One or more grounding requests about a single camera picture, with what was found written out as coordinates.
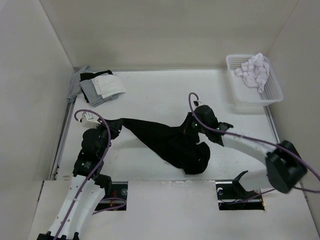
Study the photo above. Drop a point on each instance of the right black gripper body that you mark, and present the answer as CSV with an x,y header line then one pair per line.
x,y
197,128

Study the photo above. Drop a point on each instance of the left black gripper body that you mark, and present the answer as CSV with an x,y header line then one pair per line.
x,y
103,131

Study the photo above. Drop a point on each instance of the black tank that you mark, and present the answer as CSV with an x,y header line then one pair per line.
x,y
180,146
90,75

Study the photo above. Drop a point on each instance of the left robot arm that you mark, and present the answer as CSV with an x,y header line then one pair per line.
x,y
88,186

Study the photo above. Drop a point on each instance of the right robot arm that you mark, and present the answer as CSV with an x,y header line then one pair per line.
x,y
281,170

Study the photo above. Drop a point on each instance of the folded white tank top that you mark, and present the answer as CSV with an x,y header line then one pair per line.
x,y
108,86

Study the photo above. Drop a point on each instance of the folded grey tank top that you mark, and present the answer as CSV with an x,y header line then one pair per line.
x,y
91,95

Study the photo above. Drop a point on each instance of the folded black tank top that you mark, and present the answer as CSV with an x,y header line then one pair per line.
x,y
90,75

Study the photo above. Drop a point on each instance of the white crumpled tank top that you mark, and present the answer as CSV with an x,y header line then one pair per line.
x,y
255,72

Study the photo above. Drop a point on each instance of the white plastic basket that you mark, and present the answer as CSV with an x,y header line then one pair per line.
x,y
248,96

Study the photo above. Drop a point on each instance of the grey cloth at corner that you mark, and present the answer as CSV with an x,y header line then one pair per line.
x,y
74,86

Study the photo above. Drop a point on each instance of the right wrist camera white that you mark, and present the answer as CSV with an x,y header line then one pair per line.
x,y
198,103

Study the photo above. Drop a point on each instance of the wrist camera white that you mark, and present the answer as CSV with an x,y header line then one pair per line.
x,y
198,103
88,121

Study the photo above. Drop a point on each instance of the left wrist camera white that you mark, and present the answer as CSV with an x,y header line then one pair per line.
x,y
88,121

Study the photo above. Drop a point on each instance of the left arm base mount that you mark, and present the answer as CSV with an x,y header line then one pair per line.
x,y
115,198

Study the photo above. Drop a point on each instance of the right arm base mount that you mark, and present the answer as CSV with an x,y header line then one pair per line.
x,y
233,197

